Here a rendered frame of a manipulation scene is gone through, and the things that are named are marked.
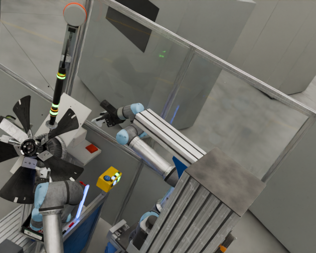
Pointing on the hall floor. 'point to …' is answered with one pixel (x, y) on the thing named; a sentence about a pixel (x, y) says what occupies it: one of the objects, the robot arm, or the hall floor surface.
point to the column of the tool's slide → (68, 53)
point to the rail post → (94, 227)
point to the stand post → (26, 209)
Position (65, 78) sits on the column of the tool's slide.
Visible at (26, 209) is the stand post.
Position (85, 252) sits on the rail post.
